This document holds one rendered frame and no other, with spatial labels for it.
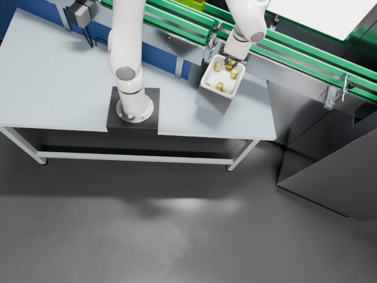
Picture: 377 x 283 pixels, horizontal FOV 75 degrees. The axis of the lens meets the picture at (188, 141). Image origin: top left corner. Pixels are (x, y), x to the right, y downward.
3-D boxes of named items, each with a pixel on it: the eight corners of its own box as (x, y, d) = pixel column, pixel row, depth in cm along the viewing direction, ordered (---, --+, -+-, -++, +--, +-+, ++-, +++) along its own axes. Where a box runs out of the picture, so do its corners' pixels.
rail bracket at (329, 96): (327, 97, 129) (360, 68, 109) (323, 122, 122) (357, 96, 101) (319, 94, 129) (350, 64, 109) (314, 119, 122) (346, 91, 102)
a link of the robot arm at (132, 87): (117, 96, 107) (105, 54, 86) (115, 64, 115) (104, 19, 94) (145, 93, 109) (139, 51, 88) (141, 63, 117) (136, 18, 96)
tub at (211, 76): (241, 77, 131) (247, 65, 123) (228, 108, 121) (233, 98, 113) (211, 64, 132) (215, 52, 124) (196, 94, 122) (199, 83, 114)
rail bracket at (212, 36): (219, 36, 123) (226, 13, 112) (207, 58, 116) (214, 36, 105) (214, 33, 123) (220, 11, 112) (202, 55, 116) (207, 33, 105)
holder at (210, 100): (238, 80, 141) (248, 60, 127) (223, 116, 129) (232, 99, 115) (211, 68, 141) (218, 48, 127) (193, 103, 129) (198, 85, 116)
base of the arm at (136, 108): (148, 126, 123) (145, 105, 106) (111, 119, 123) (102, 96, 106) (157, 97, 131) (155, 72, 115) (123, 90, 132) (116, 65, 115)
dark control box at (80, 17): (92, 21, 134) (88, 7, 126) (83, 30, 130) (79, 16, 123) (78, 15, 134) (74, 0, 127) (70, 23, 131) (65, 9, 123)
